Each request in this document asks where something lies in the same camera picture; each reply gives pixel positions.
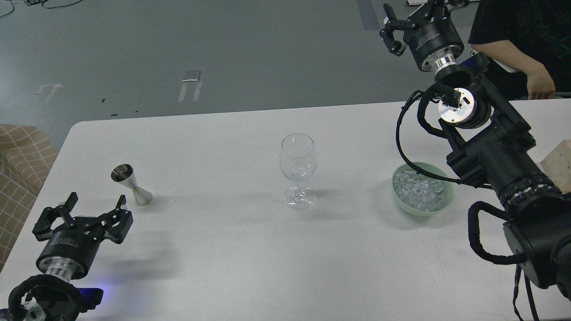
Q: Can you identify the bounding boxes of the person in dark shirt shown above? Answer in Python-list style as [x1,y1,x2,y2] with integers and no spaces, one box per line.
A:
[468,0,571,100]

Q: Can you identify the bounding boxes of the steel cocktail jigger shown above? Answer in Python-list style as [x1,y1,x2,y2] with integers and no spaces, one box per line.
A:
[111,163,153,206]

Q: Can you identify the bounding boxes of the clear ice cubes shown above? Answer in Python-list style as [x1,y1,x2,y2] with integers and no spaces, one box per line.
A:
[394,166,447,211]

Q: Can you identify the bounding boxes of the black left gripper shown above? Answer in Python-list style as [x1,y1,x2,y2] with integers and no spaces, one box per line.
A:
[32,192,134,279]

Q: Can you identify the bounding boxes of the black floor cable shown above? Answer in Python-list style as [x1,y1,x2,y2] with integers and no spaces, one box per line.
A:
[0,0,83,17]

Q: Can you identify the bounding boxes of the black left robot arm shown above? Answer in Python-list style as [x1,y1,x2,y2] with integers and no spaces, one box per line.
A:
[1,192,134,321]

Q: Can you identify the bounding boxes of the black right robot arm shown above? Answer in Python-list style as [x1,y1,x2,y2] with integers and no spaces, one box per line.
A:
[379,0,570,321]

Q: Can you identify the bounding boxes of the green bowl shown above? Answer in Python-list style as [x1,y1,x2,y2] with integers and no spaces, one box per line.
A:
[391,161,455,217]

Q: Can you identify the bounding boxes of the beige checkered cushion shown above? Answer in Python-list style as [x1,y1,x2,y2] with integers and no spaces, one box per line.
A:
[0,124,58,268]

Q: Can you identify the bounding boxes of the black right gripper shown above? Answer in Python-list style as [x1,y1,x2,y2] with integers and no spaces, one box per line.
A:
[380,0,469,73]

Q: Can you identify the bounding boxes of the clear wine glass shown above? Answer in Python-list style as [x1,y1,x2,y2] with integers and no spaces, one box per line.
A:
[279,133,317,210]

